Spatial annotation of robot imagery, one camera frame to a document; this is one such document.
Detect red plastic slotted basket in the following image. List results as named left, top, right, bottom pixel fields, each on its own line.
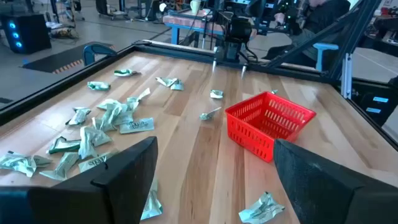
left=224, top=91, right=317, bottom=164

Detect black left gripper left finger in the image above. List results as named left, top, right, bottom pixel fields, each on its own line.
left=0, top=136, right=159, bottom=224

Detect blue legged work table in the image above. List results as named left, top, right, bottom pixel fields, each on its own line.
left=162, top=8, right=224, bottom=49

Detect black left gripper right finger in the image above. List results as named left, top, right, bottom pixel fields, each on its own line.
left=273, top=138, right=398, bottom=224

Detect silver metal bracket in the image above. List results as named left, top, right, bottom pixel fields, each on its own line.
left=341, top=53, right=354, bottom=100

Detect black case blue labels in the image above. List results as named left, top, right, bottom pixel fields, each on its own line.
left=354, top=81, right=398, bottom=127

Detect black aluminium table frame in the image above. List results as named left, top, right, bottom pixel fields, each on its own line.
left=0, top=0, right=398, bottom=150

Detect black mat orange striped edge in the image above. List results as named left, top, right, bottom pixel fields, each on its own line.
left=21, top=41, right=115, bottom=75

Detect tangled cable pile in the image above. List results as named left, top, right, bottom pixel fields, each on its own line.
left=50, top=26, right=79, bottom=40

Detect black computer tower blue lights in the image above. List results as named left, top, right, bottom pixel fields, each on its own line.
left=0, top=12, right=53, bottom=55

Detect white mug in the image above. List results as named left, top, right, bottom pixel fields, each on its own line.
left=190, top=0, right=203, bottom=15

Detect person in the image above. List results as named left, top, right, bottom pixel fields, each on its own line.
left=264, top=0, right=352, bottom=68

